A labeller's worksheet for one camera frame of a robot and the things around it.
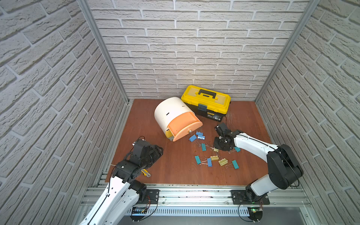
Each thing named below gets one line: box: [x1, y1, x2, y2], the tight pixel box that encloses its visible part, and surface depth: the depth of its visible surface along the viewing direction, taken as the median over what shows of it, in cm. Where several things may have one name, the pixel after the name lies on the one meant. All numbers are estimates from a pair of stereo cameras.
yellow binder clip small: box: [210, 155, 219, 161], surface depth 89 cm
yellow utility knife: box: [140, 168, 151, 178], surface depth 82 cm
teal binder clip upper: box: [198, 142, 209, 152], surface depth 94 cm
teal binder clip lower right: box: [225, 159, 240, 170], surface depth 87 cm
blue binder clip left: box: [188, 134, 197, 143], surface depth 98 cm
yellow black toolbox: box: [180, 84, 232, 123], surface depth 102 cm
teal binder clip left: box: [194, 155, 202, 165], surface depth 87 cm
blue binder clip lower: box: [200, 157, 213, 167], surface depth 87 cm
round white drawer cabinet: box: [154, 97, 203, 142], surface depth 87 cm
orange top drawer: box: [167, 111, 203, 142], surface depth 80 cm
